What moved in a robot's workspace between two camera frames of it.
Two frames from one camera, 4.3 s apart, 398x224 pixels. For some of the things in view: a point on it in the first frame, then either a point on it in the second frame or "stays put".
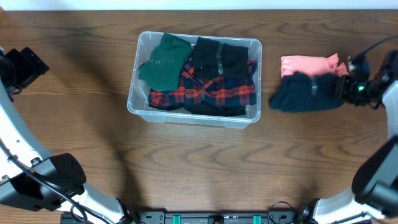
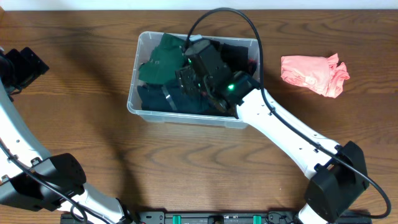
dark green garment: (163, 71) stays put
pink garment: (313, 65) stays put
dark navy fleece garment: (300, 92) → (170, 97)
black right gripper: (344, 84) → (188, 78)
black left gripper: (34, 65) stays put
